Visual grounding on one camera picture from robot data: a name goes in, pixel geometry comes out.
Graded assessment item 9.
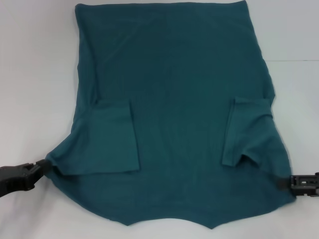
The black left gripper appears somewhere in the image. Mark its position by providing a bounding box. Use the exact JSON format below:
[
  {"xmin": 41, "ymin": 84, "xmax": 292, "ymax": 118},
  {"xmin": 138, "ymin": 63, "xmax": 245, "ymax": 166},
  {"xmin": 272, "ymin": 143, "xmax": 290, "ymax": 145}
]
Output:
[{"xmin": 0, "ymin": 159, "xmax": 52, "ymax": 198}]

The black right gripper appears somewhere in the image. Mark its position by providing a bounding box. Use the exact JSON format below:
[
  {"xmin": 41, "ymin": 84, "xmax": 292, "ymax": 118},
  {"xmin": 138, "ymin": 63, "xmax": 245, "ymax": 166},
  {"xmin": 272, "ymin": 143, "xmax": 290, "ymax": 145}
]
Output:
[{"xmin": 273, "ymin": 172, "xmax": 319, "ymax": 199}]

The teal blue shirt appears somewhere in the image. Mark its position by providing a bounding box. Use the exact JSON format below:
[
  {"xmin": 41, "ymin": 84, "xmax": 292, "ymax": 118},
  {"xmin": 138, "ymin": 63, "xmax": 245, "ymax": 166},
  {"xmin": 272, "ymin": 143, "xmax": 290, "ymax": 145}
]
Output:
[{"xmin": 45, "ymin": 0, "xmax": 298, "ymax": 222}]

